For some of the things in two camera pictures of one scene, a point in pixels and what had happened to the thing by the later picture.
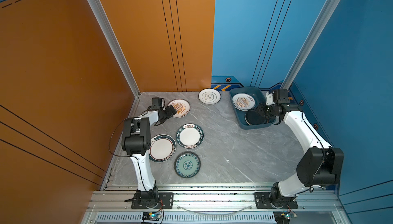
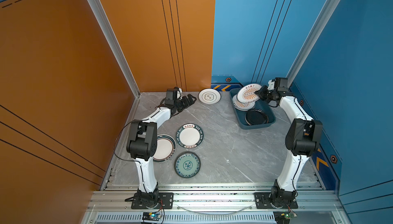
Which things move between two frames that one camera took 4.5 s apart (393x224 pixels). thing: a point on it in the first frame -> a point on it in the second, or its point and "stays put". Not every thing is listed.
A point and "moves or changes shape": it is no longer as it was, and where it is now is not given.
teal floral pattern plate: [187, 164] stays put
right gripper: [261, 108] -> [261, 91]
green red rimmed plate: [162, 148] stays put
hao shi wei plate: [190, 135] stays put
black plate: [253, 117] stays put
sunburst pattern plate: [182, 107] moves or changes shape
